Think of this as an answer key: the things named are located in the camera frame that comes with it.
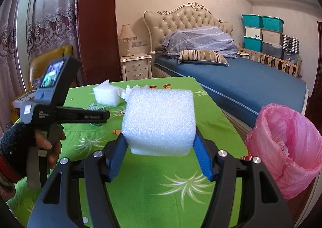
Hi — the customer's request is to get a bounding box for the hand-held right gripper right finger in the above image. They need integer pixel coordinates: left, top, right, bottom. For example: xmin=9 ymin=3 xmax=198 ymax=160
xmin=192 ymin=127 xmax=295 ymax=228

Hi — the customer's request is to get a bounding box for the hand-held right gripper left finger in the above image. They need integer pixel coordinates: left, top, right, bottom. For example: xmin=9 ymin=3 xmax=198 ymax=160
xmin=27 ymin=134 xmax=129 ymax=228

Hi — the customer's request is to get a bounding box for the green mesh scrap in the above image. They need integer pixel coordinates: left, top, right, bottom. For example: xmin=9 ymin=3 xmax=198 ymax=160
xmin=87 ymin=102 xmax=108 ymax=127

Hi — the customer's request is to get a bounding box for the white foam block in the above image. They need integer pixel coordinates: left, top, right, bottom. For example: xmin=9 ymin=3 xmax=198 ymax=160
xmin=121 ymin=89 xmax=197 ymax=157
xmin=93 ymin=80 xmax=126 ymax=106

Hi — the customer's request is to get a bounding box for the pink bag lined bin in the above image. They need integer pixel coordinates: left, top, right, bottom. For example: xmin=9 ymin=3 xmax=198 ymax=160
xmin=245 ymin=103 xmax=322 ymax=199

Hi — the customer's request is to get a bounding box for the person's left forearm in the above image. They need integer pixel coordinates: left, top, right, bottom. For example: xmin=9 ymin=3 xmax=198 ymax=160
xmin=0 ymin=125 xmax=38 ymax=186

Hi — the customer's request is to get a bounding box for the person's left hand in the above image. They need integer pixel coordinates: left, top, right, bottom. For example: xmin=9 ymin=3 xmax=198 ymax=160
xmin=35 ymin=127 xmax=63 ymax=170

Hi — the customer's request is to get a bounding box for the white printed box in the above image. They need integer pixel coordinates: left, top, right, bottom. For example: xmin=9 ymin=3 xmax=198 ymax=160
xmin=12 ymin=90 xmax=38 ymax=109

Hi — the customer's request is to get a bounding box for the crumpled white tissue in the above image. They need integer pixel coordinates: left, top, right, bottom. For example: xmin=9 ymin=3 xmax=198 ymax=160
xmin=118 ymin=85 xmax=134 ymax=99

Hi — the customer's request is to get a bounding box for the yellow leather armchair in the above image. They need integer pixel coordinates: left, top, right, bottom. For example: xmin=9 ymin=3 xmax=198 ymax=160
xmin=30 ymin=45 xmax=76 ymax=91

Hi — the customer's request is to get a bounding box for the green printed tablecloth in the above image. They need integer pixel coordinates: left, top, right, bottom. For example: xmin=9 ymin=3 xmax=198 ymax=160
xmin=5 ymin=77 xmax=252 ymax=228

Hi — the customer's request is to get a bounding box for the cream nightstand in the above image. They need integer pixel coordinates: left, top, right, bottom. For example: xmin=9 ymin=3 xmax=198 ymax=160
xmin=120 ymin=53 xmax=153 ymax=81

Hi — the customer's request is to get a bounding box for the pink lace curtain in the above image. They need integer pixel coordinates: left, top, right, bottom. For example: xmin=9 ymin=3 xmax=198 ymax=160
xmin=0 ymin=0 xmax=33 ymax=130
xmin=26 ymin=0 xmax=81 ymax=62

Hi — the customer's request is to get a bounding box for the crumpled printed paper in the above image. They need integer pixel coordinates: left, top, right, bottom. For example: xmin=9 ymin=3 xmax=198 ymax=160
xmin=278 ymin=142 xmax=290 ymax=158

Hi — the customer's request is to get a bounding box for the blue bed mattress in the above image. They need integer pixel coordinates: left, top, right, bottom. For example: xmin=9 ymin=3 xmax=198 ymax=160
xmin=153 ymin=56 xmax=309 ymax=129

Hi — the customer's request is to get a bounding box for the table lamp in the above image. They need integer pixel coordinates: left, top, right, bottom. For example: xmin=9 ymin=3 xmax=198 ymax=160
xmin=118 ymin=24 xmax=135 ymax=57

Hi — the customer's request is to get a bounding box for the red-brown wooden panel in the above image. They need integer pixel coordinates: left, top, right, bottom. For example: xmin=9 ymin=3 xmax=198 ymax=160
xmin=77 ymin=0 xmax=124 ymax=85

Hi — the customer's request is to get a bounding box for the striped pillow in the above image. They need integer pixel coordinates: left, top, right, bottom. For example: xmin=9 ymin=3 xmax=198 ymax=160
xmin=177 ymin=49 xmax=229 ymax=66

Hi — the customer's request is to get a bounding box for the blue-grey duvet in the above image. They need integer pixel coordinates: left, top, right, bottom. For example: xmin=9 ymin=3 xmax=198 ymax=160
xmin=161 ymin=26 xmax=238 ymax=60

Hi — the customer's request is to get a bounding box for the beige tufted headboard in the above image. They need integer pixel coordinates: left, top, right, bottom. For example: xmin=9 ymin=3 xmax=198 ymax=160
xmin=143 ymin=2 xmax=234 ymax=53

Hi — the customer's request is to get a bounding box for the teal storage box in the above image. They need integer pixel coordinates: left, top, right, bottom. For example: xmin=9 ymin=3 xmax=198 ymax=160
xmin=261 ymin=16 xmax=285 ymax=33
xmin=241 ymin=14 xmax=264 ymax=28
xmin=244 ymin=36 xmax=263 ymax=54

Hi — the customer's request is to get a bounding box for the grey clear storage box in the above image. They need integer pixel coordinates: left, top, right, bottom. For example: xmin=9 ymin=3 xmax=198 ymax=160
xmin=262 ymin=42 xmax=283 ymax=59

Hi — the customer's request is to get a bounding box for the white storage box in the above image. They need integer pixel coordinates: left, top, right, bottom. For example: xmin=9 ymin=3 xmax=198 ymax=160
xmin=245 ymin=26 xmax=263 ymax=40

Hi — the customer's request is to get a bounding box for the beige storage box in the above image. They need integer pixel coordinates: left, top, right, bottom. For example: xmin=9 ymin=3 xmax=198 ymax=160
xmin=262 ymin=29 xmax=283 ymax=46

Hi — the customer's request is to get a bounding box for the checkered bag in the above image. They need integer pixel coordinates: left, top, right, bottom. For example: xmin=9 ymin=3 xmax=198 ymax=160
xmin=282 ymin=34 xmax=300 ymax=51

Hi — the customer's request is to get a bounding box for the wooden crib rail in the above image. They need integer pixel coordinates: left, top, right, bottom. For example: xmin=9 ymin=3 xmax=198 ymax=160
xmin=238 ymin=44 xmax=302 ymax=77

